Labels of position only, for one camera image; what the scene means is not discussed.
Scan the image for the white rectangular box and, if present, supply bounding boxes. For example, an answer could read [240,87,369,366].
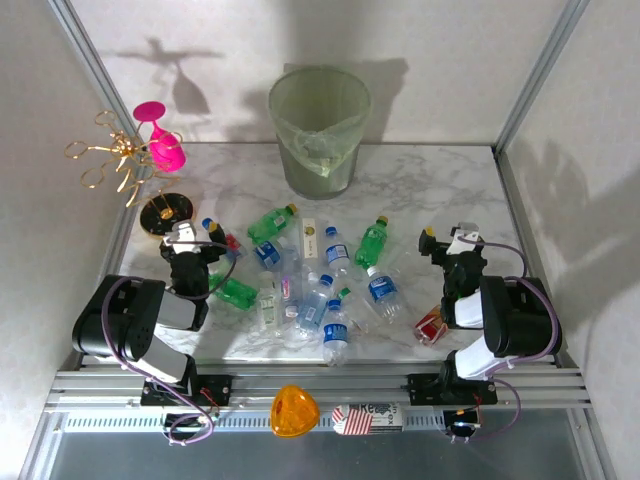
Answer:
[299,216,321,260]

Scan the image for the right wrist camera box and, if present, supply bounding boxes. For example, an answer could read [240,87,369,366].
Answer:
[449,222,481,254]

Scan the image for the bottle dark blue label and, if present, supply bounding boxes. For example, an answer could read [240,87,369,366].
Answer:
[321,298,351,367]

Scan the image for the gold wire glass rack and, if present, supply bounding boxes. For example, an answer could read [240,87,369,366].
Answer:
[63,109,197,241]

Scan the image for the aluminium frame post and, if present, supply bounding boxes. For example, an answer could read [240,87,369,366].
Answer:
[492,0,591,154]
[47,0,132,151]

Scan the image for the green mesh bin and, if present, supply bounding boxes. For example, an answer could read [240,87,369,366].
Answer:
[268,63,374,201]

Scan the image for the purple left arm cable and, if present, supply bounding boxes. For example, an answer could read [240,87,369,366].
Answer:
[101,238,239,446]

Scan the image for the clear bottle green cap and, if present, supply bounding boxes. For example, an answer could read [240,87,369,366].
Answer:
[337,286,381,334]

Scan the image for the red plastic package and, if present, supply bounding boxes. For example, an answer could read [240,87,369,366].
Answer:
[413,304,450,347]

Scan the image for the blue cap red label bottle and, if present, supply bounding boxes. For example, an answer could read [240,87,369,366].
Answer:
[201,217,249,261]

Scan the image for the bottle green white label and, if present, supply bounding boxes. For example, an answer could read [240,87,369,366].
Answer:
[255,271,284,337]

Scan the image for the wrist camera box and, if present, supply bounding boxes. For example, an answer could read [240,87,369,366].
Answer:
[172,219,199,251]
[449,222,481,254]

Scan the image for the white slotted cable duct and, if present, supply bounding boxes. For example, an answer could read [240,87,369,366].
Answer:
[62,410,454,435]

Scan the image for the green bottle yellow cap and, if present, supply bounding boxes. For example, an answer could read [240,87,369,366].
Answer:
[247,202,299,240]
[353,214,391,269]

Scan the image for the green plastic bin liner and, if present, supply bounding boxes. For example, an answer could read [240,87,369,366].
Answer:
[269,65,372,181]

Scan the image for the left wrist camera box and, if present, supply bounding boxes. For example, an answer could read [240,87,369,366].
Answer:
[172,219,199,251]

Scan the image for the white cap blue label bottle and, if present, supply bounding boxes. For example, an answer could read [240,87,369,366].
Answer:
[364,265,407,321]

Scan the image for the green plastic bottle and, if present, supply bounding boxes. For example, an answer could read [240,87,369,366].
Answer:
[207,272,260,310]

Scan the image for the bottle light blue label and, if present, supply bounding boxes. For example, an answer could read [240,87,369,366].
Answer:
[294,273,335,336]

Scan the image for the pink wine glass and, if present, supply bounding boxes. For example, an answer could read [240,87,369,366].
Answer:
[132,100,188,174]

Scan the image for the aluminium side rail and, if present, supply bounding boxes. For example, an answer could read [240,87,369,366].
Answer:
[74,144,136,369]
[492,144,584,374]

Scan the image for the orange triangular plastic object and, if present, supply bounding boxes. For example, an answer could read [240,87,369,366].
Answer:
[270,383,321,440]

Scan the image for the aluminium front rail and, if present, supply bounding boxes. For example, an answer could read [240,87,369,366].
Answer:
[44,367,594,414]

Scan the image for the crushed bottle blue label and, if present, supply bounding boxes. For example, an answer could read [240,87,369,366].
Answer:
[249,238,289,271]

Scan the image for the clear bottle pink label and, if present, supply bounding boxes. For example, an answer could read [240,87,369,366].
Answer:
[278,249,303,321]

